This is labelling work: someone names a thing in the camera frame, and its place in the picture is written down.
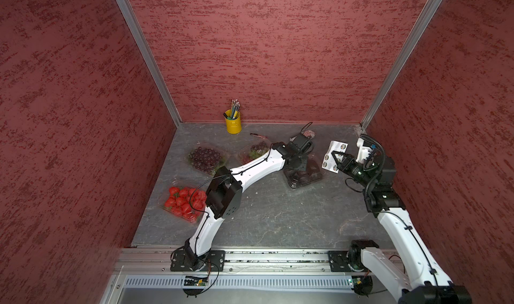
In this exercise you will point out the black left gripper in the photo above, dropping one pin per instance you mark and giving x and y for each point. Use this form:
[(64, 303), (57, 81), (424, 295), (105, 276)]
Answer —
[(302, 167)]

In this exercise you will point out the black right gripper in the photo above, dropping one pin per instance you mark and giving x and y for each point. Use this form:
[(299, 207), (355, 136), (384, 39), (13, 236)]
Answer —
[(347, 161)]

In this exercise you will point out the clear box dark plums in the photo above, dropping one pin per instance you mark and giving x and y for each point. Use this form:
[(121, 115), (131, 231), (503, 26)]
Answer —
[(312, 174)]

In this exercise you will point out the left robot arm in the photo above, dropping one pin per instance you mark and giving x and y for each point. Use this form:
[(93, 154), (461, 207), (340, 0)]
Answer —
[(225, 191)]

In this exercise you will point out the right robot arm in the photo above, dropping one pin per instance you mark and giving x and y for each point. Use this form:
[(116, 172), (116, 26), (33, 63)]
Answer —
[(422, 280)]

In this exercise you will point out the printed drink can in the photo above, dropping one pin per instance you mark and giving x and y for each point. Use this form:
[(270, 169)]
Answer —
[(309, 134)]

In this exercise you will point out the red utility knife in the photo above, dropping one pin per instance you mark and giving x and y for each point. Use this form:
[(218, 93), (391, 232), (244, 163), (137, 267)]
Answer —
[(259, 136)]

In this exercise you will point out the yellow metal pencil bucket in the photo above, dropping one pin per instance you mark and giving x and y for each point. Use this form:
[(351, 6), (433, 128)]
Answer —
[(233, 124)]

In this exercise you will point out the pencils in bucket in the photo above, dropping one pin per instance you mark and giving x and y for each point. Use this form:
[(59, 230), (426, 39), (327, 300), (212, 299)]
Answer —
[(233, 112)]

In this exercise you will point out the clear box dark grapes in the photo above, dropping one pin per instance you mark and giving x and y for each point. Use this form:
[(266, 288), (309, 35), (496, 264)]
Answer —
[(206, 159)]

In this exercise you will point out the clear box strawberries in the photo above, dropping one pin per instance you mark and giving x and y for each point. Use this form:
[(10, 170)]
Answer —
[(184, 202)]

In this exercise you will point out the right circuit board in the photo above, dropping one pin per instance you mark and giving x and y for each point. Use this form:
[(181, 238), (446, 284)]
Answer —
[(362, 285)]

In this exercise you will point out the circuit board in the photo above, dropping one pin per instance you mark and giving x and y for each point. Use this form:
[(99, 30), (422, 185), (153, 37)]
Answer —
[(194, 286), (362, 285)]

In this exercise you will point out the left circuit board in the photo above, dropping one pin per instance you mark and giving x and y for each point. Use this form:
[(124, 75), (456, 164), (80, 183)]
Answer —
[(194, 286)]

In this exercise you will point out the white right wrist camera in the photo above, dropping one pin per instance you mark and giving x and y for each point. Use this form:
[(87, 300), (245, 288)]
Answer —
[(366, 147)]

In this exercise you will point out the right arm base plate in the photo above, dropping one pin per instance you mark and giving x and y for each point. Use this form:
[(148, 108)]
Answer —
[(346, 261)]

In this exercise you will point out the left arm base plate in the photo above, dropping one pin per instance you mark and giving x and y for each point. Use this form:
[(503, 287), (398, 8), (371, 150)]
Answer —
[(211, 261)]

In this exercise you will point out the aluminium front rail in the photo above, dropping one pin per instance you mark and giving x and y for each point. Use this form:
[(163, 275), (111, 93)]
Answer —
[(144, 260)]

